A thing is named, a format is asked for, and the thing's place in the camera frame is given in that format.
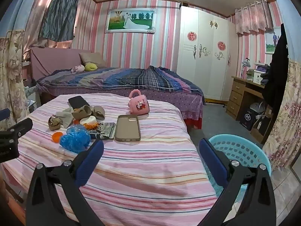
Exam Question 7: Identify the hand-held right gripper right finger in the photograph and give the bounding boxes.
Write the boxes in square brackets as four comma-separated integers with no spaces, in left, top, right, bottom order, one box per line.
[198,138,276,226]

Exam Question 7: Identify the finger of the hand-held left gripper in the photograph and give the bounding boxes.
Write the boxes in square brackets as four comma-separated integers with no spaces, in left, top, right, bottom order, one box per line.
[0,108,11,121]
[0,118,33,146]

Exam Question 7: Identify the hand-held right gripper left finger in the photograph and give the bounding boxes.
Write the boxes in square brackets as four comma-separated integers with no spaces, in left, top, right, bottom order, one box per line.
[25,139,111,226]

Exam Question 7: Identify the blue plastic bag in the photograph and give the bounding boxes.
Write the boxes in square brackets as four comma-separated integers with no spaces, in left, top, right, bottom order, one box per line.
[59,124,91,153]

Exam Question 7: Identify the printed snack wrapper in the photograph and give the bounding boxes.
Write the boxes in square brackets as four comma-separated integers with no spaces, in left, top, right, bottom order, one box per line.
[90,122,116,140]

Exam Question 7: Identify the blue plastic basket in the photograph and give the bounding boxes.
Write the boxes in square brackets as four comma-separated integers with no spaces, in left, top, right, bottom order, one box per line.
[207,134,272,208]

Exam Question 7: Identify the brown wrapper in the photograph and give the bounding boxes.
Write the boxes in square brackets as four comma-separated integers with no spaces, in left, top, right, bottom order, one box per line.
[48,116,60,131]

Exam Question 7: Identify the beige socks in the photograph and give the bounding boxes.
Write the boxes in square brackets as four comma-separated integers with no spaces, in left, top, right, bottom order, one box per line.
[56,107,74,129]

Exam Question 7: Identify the brown paper piece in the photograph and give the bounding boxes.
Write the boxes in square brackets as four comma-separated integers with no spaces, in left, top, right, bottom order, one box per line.
[93,106,105,120]

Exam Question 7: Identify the white nightstand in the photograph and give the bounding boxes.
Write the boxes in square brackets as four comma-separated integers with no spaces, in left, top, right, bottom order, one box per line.
[22,85,38,113]

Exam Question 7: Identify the brown phone case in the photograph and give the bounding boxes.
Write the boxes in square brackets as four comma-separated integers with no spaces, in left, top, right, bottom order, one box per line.
[114,115,141,142]

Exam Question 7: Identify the floral curtain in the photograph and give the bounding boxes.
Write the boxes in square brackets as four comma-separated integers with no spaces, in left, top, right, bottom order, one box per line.
[0,0,38,123]
[262,0,301,172]

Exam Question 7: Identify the pink striped tablecloth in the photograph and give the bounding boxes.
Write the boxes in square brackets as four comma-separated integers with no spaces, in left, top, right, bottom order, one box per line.
[0,93,218,226]

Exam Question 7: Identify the dark blue box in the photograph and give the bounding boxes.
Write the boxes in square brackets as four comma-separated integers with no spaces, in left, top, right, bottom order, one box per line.
[239,108,257,131]

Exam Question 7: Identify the black phone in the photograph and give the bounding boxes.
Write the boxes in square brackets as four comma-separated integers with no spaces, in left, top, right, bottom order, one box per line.
[68,95,90,109]

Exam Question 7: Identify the bed with pink headboard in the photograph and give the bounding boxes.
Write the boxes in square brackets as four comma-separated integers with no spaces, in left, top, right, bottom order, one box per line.
[29,47,207,130]

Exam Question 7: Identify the white appliance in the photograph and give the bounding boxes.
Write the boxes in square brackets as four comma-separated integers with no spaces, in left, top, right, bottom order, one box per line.
[249,102,265,118]

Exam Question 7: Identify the wooden desk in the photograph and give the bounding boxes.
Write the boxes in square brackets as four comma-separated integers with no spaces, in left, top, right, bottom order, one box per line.
[226,75,278,144]

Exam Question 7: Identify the pink mug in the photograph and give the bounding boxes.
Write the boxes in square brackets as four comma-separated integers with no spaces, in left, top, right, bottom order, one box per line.
[128,89,150,116]

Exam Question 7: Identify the purple striped blanket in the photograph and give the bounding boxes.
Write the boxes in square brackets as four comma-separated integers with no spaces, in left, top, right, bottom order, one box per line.
[36,65,205,99]

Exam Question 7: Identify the pink satin curtain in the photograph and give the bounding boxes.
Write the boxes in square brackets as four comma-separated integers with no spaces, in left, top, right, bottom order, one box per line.
[22,0,80,60]

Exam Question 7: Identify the white box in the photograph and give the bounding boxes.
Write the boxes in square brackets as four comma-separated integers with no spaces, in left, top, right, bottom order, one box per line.
[253,69,267,84]

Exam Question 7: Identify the white wardrobe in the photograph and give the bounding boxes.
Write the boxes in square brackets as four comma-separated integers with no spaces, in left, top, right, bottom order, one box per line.
[176,6,239,102]

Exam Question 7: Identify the brown pillow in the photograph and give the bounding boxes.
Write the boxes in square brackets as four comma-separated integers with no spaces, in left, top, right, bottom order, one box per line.
[79,52,106,67]

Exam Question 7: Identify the desk lamp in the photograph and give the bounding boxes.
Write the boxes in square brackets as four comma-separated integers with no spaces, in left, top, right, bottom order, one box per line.
[240,58,251,79]

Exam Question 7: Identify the black coat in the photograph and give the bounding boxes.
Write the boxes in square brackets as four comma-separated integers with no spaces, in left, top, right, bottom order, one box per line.
[261,24,290,144]

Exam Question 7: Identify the grey satin curtain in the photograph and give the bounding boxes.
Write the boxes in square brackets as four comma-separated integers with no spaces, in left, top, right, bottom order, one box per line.
[38,0,81,41]

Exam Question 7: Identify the framed couple photo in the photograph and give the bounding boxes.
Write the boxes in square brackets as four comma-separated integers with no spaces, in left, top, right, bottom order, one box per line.
[265,26,281,54]

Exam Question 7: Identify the short pink curtain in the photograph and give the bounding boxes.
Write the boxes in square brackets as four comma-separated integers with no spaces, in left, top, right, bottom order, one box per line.
[235,0,274,34]

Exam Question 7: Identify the framed wedding wall poster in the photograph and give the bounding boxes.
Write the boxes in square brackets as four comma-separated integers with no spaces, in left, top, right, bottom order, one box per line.
[105,8,157,34]

